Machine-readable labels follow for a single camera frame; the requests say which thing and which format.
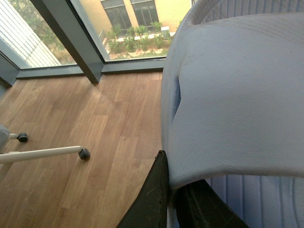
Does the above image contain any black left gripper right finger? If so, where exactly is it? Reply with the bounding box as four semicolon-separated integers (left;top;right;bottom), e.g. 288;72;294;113
175;180;248;228

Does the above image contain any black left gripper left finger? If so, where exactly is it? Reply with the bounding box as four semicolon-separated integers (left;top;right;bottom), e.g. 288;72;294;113
117;150;169;228

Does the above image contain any white leg with caster wheel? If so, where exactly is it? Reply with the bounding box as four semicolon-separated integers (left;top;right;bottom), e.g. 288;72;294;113
0;146;91;164

